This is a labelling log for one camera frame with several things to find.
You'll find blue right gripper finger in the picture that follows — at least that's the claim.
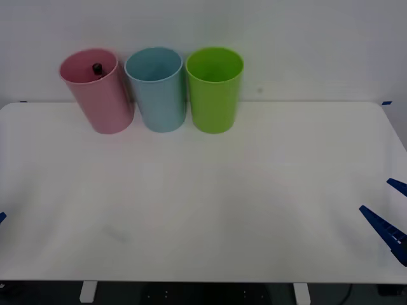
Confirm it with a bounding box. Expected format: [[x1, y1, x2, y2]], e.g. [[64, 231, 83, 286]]
[[359, 205, 407, 267], [386, 178, 407, 197]]

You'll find white table leg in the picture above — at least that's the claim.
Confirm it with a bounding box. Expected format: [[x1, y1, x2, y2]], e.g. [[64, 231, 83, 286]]
[[79, 281, 98, 303], [293, 282, 311, 305]]

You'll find pink plastic bin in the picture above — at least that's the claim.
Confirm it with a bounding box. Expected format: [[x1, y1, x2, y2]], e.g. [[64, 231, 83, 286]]
[[59, 47, 135, 135]]

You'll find pale blue plastic bin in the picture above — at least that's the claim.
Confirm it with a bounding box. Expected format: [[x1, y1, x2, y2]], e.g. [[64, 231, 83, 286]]
[[123, 46, 187, 133]]

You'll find green plastic bin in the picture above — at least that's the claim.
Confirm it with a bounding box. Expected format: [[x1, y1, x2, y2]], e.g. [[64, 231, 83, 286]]
[[185, 46, 245, 134]]

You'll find black floor cable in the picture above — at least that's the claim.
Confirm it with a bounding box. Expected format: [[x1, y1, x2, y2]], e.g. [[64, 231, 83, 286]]
[[336, 283, 354, 305]]

